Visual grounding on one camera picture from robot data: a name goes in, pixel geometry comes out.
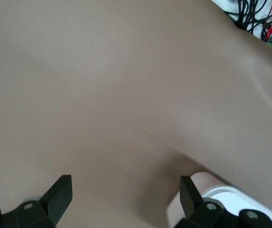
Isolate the black table edge cable bundle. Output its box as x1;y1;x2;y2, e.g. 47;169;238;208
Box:
221;0;272;46

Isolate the white box lid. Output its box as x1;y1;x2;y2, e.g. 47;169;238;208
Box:
202;186;272;228

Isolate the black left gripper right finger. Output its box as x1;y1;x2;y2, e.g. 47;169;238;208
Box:
173;175;225;228

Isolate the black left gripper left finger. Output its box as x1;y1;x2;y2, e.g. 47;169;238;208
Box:
14;174;74;228

